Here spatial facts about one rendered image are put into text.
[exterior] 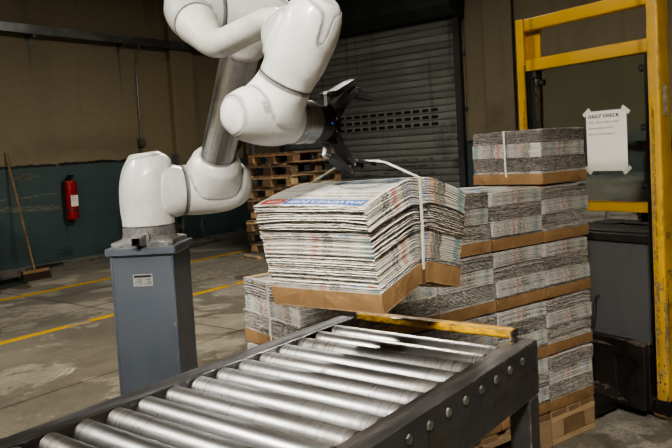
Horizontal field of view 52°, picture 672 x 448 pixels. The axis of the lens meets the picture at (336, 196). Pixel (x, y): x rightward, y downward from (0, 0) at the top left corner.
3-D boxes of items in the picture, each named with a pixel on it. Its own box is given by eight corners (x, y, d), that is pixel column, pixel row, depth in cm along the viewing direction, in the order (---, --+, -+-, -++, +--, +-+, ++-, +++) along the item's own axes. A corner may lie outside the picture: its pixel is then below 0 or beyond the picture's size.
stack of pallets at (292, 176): (303, 239, 1020) (298, 151, 1013) (357, 241, 968) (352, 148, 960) (243, 253, 910) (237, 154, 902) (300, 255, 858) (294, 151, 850)
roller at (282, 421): (181, 405, 138) (179, 381, 138) (374, 458, 109) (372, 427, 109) (160, 414, 134) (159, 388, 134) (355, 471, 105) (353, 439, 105)
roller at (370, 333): (335, 346, 178) (339, 327, 180) (506, 373, 149) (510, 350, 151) (324, 341, 174) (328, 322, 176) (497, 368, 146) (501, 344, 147)
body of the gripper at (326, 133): (295, 102, 139) (324, 106, 146) (294, 144, 139) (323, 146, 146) (324, 100, 134) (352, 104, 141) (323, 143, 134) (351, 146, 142)
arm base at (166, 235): (104, 251, 195) (102, 231, 194) (131, 241, 217) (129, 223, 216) (167, 247, 194) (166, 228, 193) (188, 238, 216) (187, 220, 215)
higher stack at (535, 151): (482, 419, 311) (469, 133, 304) (526, 403, 328) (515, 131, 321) (553, 446, 280) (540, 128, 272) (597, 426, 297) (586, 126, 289)
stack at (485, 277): (254, 506, 246) (239, 275, 241) (483, 419, 312) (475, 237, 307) (313, 554, 214) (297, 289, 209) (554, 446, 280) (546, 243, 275)
